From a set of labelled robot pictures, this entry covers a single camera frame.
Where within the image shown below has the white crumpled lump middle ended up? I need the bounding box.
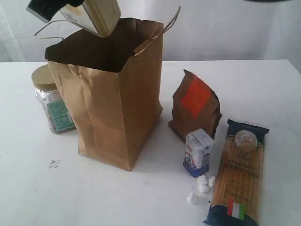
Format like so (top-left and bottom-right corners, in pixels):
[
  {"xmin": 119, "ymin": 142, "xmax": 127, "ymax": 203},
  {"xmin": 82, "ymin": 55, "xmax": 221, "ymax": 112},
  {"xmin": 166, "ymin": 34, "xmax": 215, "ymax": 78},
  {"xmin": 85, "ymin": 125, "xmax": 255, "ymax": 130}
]
[{"xmin": 198, "ymin": 184, "xmax": 210, "ymax": 194}]

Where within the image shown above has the white crumpled lump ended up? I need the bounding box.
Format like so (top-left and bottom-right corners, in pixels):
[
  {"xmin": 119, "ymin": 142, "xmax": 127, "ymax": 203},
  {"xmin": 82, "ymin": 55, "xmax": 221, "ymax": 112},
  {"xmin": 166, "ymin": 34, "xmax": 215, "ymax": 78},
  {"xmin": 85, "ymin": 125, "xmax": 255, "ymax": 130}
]
[
  {"xmin": 207, "ymin": 176, "xmax": 216, "ymax": 188},
  {"xmin": 187, "ymin": 192, "xmax": 199, "ymax": 205},
  {"xmin": 197, "ymin": 175, "xmax": 207, "ymax": 186},
  {"xmin": 198, "ymin": 184, "xmax": 210, "ymax": 194}
]

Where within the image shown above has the spaghetti packet dark blue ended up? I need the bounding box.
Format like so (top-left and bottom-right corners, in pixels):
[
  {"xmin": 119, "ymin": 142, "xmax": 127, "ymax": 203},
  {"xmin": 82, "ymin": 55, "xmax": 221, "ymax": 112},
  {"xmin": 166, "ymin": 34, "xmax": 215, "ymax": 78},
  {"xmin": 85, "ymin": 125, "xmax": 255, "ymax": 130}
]
[{"xmin": 204, "ymin": 119, "xmax": 269, "ymax": 226}]

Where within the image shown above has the yellow millet bottle white cap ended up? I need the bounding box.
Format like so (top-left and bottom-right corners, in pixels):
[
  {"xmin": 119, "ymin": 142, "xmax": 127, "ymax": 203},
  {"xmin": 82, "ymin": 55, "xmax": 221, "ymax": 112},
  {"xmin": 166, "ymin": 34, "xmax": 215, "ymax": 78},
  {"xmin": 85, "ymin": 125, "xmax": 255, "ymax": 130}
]
[{"xmin": 60, "ymin": 0, "xmax": 121, "ymax": 38}]

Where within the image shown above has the brown pouch orange label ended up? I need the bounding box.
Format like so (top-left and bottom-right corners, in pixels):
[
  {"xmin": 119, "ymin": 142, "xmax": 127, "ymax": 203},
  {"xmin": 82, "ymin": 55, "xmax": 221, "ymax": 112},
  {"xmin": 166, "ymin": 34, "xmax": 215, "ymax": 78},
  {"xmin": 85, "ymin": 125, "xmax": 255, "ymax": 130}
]
[{"xmin": 168, "ymin": 70, "xmax": 222, "ymax": 142}]

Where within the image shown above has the white crumpled lump lower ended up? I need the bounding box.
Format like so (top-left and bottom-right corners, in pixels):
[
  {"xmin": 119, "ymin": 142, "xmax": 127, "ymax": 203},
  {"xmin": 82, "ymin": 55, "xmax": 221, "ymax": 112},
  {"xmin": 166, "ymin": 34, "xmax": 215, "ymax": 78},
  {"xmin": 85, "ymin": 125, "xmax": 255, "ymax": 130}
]
[{"xmin": 187, "ymin": 192, "xmax": 199, "ymax": 205}]

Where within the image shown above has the white crumpled lump upper left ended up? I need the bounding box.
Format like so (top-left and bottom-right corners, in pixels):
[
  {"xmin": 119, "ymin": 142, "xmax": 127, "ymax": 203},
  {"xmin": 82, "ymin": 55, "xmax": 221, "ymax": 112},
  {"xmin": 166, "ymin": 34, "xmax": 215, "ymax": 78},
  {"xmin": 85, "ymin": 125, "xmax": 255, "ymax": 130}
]
[{"xmin": 197, "ymin": 175, "xmax": 207, "ymax": 186}]

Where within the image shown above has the brown paper shopping bag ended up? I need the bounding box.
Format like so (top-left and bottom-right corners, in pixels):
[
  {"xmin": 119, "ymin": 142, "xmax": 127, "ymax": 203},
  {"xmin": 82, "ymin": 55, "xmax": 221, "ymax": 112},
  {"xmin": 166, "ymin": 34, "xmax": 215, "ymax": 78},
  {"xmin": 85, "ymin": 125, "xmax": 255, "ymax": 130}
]
[{"xmin": 45, "ymin": 16, "xmax": 177, "ymax": 171}]

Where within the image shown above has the white crumpled lump right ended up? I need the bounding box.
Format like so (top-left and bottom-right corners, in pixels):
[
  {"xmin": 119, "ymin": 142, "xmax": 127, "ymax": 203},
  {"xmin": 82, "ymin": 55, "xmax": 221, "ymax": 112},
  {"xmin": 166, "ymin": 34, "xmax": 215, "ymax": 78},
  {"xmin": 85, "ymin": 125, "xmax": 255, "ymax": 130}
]
[{"xmin": 207, "ymin": 176, "xmax": 216, "ymax": 188}]

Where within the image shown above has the clear jar gold lid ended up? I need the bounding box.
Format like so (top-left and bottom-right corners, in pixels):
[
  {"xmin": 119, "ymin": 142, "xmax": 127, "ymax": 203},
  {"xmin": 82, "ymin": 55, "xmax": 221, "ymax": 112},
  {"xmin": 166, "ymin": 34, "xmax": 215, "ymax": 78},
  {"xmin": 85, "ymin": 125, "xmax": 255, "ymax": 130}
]
[{"xmin": 32, "ymin": 65, "xmax": 76, "ymax": 134}]

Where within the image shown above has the small white blue carton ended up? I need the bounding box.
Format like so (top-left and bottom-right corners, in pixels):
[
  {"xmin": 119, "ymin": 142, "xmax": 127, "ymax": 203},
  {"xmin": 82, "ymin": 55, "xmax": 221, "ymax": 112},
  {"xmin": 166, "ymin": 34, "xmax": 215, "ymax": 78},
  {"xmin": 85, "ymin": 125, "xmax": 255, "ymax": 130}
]
[{"xmin": 183, "ymin": 129, "xmax": 214, "ymax": 178}]

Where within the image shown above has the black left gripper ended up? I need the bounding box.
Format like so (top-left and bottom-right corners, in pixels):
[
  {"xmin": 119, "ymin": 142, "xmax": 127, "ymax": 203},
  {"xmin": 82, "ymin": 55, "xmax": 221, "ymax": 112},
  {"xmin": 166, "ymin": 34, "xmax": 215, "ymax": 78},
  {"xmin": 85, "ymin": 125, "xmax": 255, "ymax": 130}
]
[{"xmin": 49, "ymin": 0, "xmax": 84, "ymax": 7}]

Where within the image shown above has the clear plastic scrap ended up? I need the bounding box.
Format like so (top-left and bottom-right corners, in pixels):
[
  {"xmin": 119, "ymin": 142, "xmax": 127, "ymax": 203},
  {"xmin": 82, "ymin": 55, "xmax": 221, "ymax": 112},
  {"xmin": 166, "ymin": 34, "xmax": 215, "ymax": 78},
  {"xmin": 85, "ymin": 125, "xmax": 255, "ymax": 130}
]
[{"xmin": 49, "ymin": 160, "xmax": 60, "ymax": 169}]

